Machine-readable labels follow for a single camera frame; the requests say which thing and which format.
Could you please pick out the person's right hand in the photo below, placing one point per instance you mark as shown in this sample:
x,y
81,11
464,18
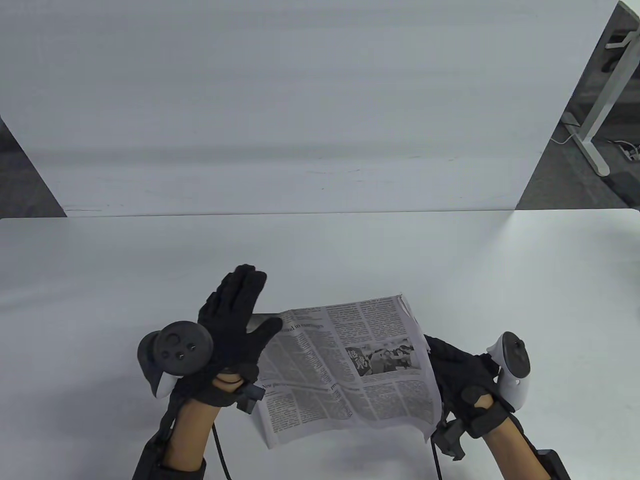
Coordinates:
x,y
460,375

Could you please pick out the person's left hand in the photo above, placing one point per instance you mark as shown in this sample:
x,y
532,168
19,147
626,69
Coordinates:
x,y
230,310

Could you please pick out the printed newspaper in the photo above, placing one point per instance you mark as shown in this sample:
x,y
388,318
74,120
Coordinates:
x,y
350,380

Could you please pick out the person's left forearm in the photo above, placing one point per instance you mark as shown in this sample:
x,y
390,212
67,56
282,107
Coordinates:
x,y
192,435

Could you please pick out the black white right hand controller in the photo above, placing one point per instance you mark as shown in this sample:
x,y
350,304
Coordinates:
x,y
515,365

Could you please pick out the black white hand controller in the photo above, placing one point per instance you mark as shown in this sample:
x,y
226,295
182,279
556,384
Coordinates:
x,y
177,350
515,365

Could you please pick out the black white left hand controller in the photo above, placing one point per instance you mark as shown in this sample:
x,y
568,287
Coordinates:
x,y
177,350

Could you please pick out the white partition board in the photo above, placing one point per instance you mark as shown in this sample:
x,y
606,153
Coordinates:
x,y
300,100

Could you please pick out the white power strip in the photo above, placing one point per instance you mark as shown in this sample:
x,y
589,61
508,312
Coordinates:
x,y
634,154

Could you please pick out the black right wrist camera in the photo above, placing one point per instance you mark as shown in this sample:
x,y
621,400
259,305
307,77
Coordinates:
x,y
450,440

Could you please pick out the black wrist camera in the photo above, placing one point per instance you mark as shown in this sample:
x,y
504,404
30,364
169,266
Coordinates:
x,y
250,397
450,440

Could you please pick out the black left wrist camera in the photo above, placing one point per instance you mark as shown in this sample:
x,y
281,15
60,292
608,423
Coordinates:
x,y
250,397

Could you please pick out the white table leg frame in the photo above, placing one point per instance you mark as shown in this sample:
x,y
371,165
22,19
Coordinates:
x,y
597,112

